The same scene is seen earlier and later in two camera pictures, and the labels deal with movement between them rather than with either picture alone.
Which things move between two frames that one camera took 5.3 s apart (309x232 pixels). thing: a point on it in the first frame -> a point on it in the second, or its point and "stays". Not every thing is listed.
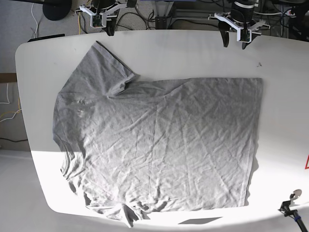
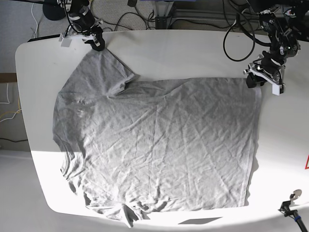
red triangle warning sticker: x=307 y=167 stays
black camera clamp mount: x=293 y=213 stays
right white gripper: x=224 y=29 -> x=275 y=79
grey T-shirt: x=132 y=146 stays
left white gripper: x=110 y=25 -> x=97 y=43
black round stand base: x=56 y=9 stays
